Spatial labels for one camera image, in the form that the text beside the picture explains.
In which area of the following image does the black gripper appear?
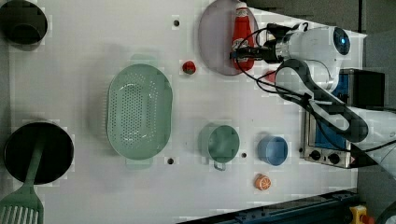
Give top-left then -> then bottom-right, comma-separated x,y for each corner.
229,23 -> 291,63

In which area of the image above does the red plush ketchup bottle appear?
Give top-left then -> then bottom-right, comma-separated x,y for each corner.
232,2 -> 254,72

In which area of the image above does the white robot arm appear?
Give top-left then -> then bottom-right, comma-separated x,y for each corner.
230,23 -> 396,175

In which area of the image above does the grey round plate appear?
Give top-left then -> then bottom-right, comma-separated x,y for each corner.
198,0 -> 257,76

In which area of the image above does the red toy strawberry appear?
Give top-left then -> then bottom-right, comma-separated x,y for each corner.
264,70 -> 276,83

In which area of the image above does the small red toy tomato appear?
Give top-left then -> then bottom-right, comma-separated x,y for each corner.
182,61 -> 196,75

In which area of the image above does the blue cup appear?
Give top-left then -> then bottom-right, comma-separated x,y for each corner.
257,135 -> 289,166

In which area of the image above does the silver toaster oven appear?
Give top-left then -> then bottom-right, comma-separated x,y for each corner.
299,68 -> 387,170

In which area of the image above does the green mug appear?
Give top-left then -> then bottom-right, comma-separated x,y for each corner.
198,123 -> 240,172

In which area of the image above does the orange toy slice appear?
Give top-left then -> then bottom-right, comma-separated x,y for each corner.
254,174 -> 272,190

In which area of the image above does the green perforated colander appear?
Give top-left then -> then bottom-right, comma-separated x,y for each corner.
106,55 -> 173,170

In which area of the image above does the yellow red clamp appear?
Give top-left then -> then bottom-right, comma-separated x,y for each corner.
349,205 -> 375,224

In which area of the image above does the black pot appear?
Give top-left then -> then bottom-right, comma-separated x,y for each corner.
3,120 -> 75,186

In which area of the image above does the small black bowl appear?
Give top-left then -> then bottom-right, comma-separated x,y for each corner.
0,0 -> 49,45

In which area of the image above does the green slotted spatula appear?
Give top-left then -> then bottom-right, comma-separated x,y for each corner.
0,140 -> 45,224

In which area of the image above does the blue metal rail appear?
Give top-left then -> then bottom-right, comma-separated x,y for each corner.
177,190 -> 361,224

